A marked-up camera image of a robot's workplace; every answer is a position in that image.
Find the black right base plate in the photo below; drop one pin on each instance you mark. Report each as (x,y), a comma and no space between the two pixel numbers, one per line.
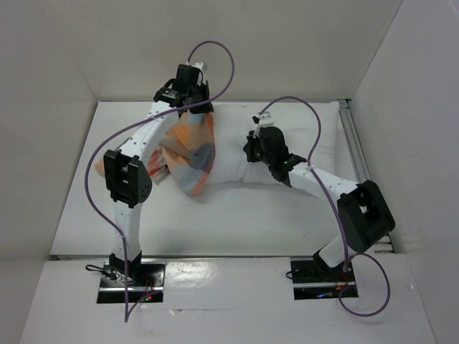
(310,284)

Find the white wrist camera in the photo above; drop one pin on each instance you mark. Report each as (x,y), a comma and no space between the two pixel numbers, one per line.
(262,120)
(202,67)

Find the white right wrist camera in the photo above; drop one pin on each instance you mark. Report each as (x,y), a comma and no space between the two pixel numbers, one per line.
(262,120)

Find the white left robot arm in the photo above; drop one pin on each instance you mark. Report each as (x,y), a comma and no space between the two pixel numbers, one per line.
(126,176)

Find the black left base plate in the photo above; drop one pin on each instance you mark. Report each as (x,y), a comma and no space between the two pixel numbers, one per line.
(148,287)

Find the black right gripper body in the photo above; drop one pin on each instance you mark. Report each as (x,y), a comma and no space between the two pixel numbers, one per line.
(252,151)

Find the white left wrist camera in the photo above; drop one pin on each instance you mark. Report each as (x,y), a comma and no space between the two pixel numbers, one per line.
(202,67)

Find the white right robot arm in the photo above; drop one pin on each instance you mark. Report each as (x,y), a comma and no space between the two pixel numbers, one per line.
(300,174)

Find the white pillow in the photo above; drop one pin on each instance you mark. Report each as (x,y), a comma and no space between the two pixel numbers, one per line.
(298,130)

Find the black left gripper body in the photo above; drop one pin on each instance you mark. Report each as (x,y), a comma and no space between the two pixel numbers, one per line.
(199,94)

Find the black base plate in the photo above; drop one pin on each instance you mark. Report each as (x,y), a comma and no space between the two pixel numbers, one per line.
(310,284)
(148,287)

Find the orange grey checked pillowcase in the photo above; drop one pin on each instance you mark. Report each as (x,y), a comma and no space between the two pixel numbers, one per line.
(180,146)

